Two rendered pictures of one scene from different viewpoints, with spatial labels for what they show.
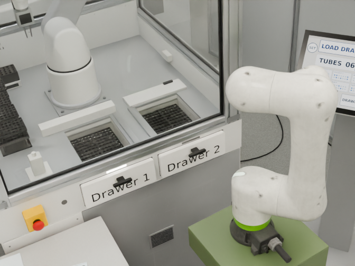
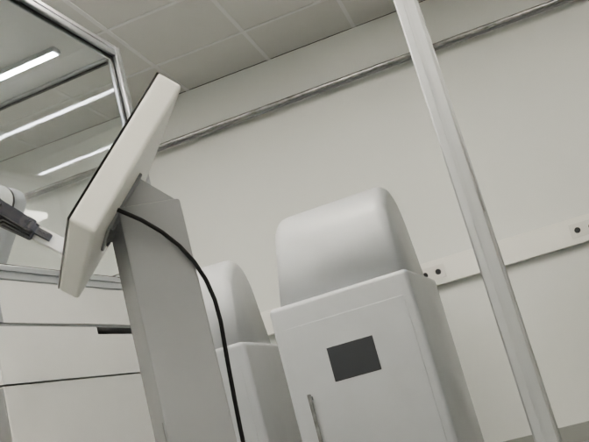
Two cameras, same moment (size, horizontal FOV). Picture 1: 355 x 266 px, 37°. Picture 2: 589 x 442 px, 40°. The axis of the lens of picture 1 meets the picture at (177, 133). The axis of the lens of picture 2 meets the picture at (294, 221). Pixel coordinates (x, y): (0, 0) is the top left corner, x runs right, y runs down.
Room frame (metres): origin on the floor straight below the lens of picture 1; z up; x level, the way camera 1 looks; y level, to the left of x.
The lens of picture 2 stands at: (0.84, -1.99, 0.59)
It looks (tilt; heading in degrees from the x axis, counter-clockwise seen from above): 13 degrees up; 41
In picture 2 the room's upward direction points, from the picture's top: 15 degrees counter-clockwise
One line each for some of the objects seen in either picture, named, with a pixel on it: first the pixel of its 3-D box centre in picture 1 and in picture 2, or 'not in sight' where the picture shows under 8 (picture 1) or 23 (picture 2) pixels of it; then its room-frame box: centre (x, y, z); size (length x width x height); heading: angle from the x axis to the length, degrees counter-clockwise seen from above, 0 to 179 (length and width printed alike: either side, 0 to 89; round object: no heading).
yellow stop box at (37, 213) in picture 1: (35, 218); not in sight; (1.32, 0.53, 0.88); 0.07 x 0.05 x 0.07; 115
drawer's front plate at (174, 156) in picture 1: (193, 153); not in sight; (1.60, -0.05, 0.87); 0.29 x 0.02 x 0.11; 115
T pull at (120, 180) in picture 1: (121, 180); not in sight; (1.44, 0.22, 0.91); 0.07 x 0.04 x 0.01; 115
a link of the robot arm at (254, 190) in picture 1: (255, 197); not in sight; (1.19, -0.23, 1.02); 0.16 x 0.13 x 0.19; 67
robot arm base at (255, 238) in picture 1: (261, 234); not in sight; (1.15, -0.25, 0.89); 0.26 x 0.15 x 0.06; 24
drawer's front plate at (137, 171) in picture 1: (119, 182); not in sight; (1.47, 0.23, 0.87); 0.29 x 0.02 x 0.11; 115
